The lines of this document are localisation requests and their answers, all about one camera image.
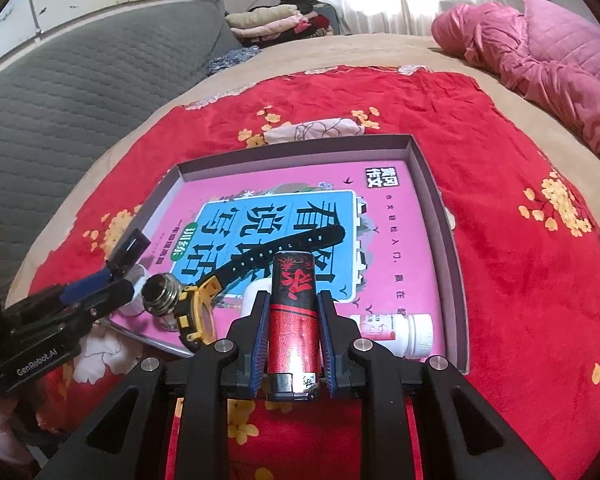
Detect white bottle cap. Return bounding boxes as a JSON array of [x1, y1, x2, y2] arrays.
[[112, 265, 153, 317]]

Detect beige bed sheet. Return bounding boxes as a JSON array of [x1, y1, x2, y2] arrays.
[[5, 35, 600, 261]]

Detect pink blue book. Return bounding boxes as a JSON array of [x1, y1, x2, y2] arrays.
[[111, 157, 448, 361]]

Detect threaded metal ring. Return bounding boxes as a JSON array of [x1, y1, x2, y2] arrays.
[[141, 272, 183, 317]]

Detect red black lighter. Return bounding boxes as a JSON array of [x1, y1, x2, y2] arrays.
[[266, 251, 323, 402]]

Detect pink quilt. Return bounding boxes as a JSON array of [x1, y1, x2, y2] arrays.
[[431, 0, 600, 168]]

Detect white pill bottle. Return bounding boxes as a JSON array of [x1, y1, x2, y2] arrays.
[[350, 312, 435, 359]]

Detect yellow black wrist watch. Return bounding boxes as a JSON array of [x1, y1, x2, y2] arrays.
[[172, 225, 346, 352]]

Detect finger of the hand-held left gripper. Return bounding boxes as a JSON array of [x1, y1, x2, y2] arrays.
[[2, 269, 116, 318], [10, 280, 135, 341]]

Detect grey cardboard box tray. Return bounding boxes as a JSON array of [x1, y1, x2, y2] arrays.
[[97, 133, 470, 375]]

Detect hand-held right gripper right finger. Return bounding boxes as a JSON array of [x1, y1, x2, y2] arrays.
[[317, 290, 556, 480]]

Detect red floral blanket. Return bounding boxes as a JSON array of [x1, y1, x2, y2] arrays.
[[7, 67, 600, 480]]

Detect white earbuds case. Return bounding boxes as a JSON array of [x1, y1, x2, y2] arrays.
[[240, 280, 276, 321]]

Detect stack of folded clothes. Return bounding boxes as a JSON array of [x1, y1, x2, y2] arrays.
[[225, 0, 341, 41]]

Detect blue patterned cloth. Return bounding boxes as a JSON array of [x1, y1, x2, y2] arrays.
[[206, 45, 261, 75]]

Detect grey quilted sofa cover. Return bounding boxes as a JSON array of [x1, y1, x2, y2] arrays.
[[0, 0, 241, 291]]

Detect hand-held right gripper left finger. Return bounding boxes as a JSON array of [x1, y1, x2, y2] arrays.
[[35, 292, 271, 480]]

